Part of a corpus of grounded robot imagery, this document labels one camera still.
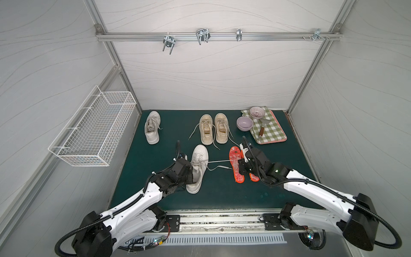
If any green white checkered cloth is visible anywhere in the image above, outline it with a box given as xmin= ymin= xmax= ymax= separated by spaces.
xmin=241 ymin=106 xmax=287 ymax=145

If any lilac ceramic bowl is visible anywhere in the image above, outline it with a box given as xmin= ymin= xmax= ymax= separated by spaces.
xmin=236 ymin=116 xmax=254 ymax=132

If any aluminium top rail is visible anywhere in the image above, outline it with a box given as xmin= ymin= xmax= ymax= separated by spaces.
xmin=96 ymin=31 xmax=343 ymax=42

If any white wire basket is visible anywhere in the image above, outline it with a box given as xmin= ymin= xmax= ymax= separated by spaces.
xmin=48 ymin=86 xmax=136 ymax=167

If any striped small ceramic bowl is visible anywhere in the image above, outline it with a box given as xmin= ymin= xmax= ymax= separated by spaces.
xmin=249 ymin=107 xmax=265 ymax=120

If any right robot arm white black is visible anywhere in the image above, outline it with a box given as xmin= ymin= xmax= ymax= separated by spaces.
xmin=238 ymin=146 xmax=378 ymax=251

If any beige sneaker with red insole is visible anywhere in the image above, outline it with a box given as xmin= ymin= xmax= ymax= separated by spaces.
xmin=214 ymin=113 xmax=239 ymax=147

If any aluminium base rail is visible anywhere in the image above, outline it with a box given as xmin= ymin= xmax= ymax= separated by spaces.
xmin=165 ymin=208 xmax=306 ymax=235

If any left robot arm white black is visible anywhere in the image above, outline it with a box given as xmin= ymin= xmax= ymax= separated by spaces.
xmin=72 ymin=158 xmax=193 ymax=257

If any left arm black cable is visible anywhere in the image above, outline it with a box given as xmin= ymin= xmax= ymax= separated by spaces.
xmin=54 ymin=140 xmax=182 ymax=257

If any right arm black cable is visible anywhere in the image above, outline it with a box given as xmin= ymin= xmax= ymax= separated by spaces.
xmin=242 ymin=135 xmax=402 ymax=250

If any wooden handled metal spatula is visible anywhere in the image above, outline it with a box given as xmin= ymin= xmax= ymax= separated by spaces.
xmin=259 ymin=118 xmax=271 ymax=141

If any metal hook clamp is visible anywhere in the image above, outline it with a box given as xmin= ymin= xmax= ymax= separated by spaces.
xmin=236 ymin=28 xmax=243 ymax=42
xmin=195 ymin=28 xmax=210 ymax=45
xmin=302 ymin=29 xmax=331 ymax=42
xmin=162 ymin=35 xmax=176 ymax=55

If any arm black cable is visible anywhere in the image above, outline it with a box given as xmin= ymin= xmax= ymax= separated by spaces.
xmin=242 ymin=135 xmax=402 ymax=250
xmin=54 ymin=140 xmax=182 ymax=257

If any white vent grille strip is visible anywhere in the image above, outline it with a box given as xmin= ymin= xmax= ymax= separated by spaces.
xmin=125 ymin=233 xmax=287 ymax=247

